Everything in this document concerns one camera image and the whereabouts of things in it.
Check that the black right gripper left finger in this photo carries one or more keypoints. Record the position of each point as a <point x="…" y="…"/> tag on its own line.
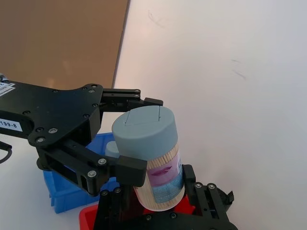
<point x="112" y="208"/>

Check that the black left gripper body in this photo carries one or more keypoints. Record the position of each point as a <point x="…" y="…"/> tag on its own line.
<point x="60" y="112"/>

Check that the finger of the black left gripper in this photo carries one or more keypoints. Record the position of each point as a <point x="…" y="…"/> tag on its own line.
<point x="79" y="165"/>
<point x="120" y="100"/>

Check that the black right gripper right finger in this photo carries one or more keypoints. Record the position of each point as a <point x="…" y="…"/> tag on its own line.
<point x="204" y="198"/>

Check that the red plastic bin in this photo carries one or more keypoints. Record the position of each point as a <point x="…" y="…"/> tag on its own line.
<point x="87" y="218"/>

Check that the blue plastic bin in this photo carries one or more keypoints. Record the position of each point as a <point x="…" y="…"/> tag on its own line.
<point x="64" y="196"/>

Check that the brown board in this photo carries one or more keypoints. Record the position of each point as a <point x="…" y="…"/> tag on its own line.
<point x="60" y="40"/>

